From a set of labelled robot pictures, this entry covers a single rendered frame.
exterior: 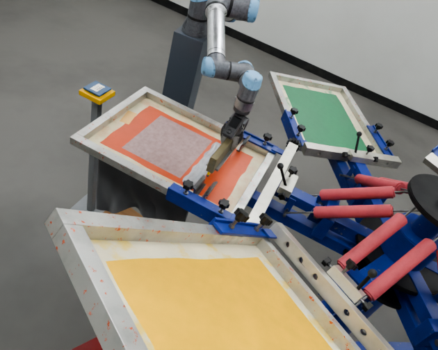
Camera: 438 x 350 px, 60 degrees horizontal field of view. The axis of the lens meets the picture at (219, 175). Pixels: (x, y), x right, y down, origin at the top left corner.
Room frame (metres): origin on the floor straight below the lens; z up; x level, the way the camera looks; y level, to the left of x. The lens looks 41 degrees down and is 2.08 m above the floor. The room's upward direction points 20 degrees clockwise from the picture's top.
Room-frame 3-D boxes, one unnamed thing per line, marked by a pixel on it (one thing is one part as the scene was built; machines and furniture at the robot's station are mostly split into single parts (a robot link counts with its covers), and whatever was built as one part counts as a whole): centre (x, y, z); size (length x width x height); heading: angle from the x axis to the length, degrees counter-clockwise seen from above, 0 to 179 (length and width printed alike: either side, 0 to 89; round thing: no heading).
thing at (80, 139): (1.37, 0.20, 0.97); 0.79 x 0.58 x 0.04; 79
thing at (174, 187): (1.05, 0.02, 0.98); 0.30 x 0.05 x 0.07; 79
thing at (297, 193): (1.26, -0.35, 1.02); 0.17 x 0.06 x 0.05; 79
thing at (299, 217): (1.29, -0.22, 0.89); 1.24 x 0.06 x 0.06; 79
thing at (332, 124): (2.03, -0.54, 1.05); 1.08 x 0.61 x 0.23; 19
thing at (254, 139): (1.60, -0.08, 0.98); 0.30 x 0.05 x 0.07; 79
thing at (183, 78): (2.12, 0.42, 0.60); 0.18 x 0.18 x 1.20; 86
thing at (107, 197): (1.18, 0.30, 0.74); 0.46 x 0.04 x 0.42; 79
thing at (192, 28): (2.12, 0.42, 1.25); 0.15 x 0.15 x 0.10
